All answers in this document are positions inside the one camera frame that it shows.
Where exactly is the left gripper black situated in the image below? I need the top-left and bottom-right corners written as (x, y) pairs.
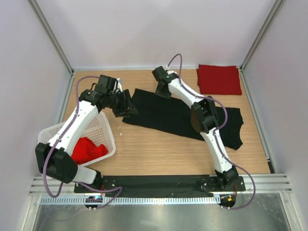
top-left (107, 89), bottom-right (138, 117)

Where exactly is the black t shirt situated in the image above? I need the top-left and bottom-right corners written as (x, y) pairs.
top-left (122, 89), bottom-right (244, 150)

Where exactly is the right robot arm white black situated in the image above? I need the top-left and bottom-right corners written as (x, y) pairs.
top-left (152, 66), bottom-right (239, 191)

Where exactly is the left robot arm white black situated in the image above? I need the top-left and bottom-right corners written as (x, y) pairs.
top-left (35, 75), bottom-right (138, 198)

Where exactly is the white plastic laundry basket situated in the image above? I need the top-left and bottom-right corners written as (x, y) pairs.
top-left (38, 112), bottom-right (116, 167)

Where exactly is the folded dark red t shirt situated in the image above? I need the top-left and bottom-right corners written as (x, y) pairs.
top-left (196, 64), bottom-right (242, 95)

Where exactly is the bright red t shirt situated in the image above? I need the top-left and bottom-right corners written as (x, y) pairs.
top-left (71, 137), bottom-right (108, 165)

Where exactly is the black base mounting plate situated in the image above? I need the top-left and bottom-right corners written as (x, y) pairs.
top-left (73, 175), bottom-right (246, 198)

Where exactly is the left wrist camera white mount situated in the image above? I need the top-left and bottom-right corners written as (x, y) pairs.
top-left (115, 78), bottom-right (123, 92)

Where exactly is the white slotted cable duct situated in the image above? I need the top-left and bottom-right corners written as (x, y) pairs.
top-left (40, 195), bottom-right (220, 205)

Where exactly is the aluminium frame rail front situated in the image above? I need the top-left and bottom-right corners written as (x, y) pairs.
top-left (29, 174), bottom-right (292, 195)

